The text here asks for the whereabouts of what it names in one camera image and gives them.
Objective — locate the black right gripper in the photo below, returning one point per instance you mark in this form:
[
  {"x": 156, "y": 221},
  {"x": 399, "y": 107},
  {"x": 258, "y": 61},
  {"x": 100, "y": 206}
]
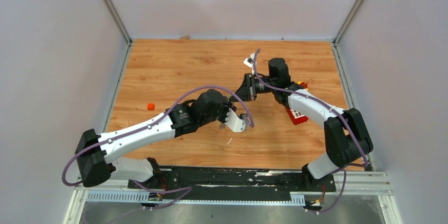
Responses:
[{"x": 245, "y": 92}]

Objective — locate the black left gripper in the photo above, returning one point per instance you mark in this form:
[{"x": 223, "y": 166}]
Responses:
[{"x": 226, "y": 105}]

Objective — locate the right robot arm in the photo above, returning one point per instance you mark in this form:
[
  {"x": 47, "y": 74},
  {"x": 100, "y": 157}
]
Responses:
[{"x": 346, "y": 136}]

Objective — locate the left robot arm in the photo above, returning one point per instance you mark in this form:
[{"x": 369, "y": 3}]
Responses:
[{"x": 100, "y": 157}]

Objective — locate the toy brick car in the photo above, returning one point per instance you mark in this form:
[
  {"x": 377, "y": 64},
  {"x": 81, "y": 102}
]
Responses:
[{"x": 303, "y": 85}]

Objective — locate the orange cube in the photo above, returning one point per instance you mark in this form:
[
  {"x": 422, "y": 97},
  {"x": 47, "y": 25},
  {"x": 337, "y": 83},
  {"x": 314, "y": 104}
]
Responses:
[{"x": 150, "y": 106}]

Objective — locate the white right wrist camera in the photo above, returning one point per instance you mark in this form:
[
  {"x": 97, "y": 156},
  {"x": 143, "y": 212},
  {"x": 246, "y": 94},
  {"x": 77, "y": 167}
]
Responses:
[{"x": 249, "y": 61}]

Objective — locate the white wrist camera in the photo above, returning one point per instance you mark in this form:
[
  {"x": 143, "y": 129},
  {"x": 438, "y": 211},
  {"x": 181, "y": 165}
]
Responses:
[
  {"x": 249, "y": 61},
  {"x": 236, "y": 123}
]

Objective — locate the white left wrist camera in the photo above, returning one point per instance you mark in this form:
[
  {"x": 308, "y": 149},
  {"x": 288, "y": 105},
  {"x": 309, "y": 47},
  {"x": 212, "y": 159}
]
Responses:
[{"x": 236, "y": 123}]

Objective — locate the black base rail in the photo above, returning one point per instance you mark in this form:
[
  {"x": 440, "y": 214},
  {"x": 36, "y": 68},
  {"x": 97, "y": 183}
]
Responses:
[{"x": 224, "y": 183}]

